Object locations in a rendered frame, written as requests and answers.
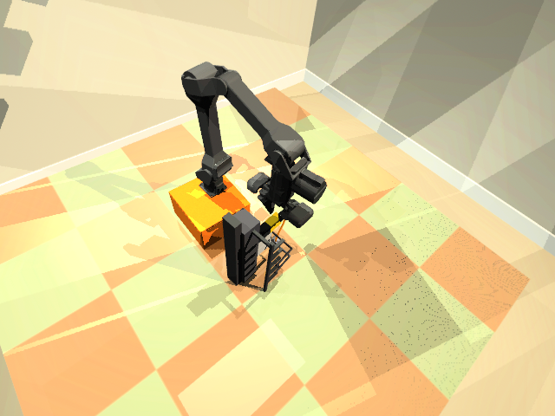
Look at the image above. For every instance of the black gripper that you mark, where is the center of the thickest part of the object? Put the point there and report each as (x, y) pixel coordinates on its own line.
(297, 213)

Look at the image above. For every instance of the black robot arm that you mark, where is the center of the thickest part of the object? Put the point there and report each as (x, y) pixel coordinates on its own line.
(203, 85)

